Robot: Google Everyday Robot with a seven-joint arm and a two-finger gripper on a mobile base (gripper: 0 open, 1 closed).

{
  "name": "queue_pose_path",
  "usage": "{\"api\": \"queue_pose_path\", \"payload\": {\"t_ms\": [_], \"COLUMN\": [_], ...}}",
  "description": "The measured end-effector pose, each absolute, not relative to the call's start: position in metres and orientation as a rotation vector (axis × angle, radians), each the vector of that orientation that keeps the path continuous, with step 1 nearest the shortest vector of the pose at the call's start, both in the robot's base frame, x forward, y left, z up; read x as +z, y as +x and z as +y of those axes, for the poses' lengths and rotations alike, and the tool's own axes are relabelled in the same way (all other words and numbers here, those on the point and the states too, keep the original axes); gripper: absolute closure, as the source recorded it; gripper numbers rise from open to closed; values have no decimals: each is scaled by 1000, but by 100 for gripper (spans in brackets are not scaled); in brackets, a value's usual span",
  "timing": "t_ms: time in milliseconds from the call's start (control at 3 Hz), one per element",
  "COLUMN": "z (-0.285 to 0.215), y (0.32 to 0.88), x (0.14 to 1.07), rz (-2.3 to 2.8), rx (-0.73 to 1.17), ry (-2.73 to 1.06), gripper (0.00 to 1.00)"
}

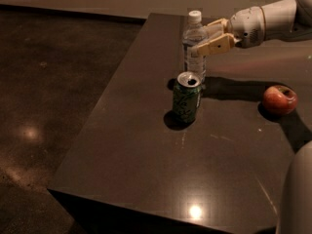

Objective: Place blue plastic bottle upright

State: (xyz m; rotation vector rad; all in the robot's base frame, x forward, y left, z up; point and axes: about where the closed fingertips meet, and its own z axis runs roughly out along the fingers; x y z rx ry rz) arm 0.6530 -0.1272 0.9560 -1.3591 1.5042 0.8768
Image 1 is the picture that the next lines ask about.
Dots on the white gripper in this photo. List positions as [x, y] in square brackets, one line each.
[248, 25]

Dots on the clear blue-label plastic bottle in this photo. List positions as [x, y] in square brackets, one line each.
[194, 34]

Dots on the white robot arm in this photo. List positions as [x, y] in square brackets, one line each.
[285, 20]

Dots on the green soda can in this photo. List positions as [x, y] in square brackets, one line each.
[187, 96]

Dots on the red apple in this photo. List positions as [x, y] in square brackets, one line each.
[279, 100]

